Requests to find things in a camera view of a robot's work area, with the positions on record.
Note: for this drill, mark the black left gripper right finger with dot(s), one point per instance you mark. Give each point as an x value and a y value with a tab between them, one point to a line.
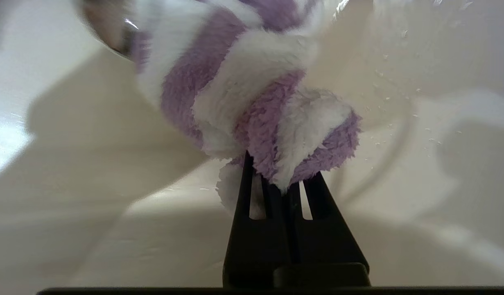
329	246

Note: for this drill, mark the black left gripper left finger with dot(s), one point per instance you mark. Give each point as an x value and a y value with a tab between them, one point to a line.
256	246

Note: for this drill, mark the purple white striped towel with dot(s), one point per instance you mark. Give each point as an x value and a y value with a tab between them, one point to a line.
243	90

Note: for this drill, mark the white ceramic sink basin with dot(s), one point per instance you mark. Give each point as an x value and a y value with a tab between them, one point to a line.
419	143

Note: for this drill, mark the chrome drain stopper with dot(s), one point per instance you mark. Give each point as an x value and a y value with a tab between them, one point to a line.
108	28

